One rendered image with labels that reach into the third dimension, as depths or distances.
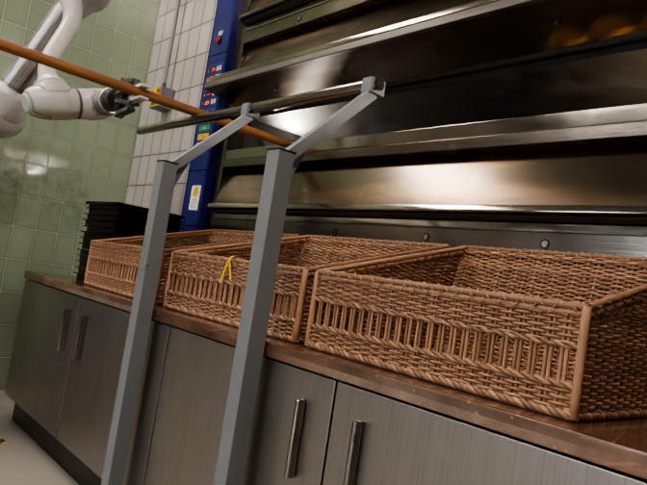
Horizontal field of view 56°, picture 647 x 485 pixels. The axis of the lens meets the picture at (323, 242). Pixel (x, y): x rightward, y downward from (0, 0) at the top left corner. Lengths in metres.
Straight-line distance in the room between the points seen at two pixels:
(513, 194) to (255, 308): 0.69
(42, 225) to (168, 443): 1.85
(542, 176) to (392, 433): 0.78
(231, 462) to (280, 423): 0.12
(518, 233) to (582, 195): 0.17
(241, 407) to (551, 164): 0.89
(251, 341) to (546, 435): 0.58
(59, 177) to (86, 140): 0.23
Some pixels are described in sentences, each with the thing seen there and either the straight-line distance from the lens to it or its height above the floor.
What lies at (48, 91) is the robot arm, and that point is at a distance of 2.20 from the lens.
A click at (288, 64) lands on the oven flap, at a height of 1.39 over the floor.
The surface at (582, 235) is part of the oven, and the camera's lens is 1.44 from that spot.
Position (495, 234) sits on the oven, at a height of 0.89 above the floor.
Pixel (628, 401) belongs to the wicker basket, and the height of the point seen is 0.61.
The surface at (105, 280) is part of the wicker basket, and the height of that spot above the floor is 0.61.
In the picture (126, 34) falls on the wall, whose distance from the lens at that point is 3.44.
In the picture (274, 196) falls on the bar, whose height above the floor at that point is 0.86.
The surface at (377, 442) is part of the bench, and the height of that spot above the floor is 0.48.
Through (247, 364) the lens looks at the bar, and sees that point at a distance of 1.19.
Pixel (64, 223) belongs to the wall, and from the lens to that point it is 3.21.
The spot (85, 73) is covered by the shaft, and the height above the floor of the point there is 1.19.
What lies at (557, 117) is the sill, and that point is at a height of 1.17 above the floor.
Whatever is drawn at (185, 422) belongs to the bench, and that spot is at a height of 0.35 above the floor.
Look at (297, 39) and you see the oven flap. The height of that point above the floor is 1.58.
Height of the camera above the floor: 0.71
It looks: 4 degrees up
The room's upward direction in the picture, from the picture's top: 9 degrees clockwise
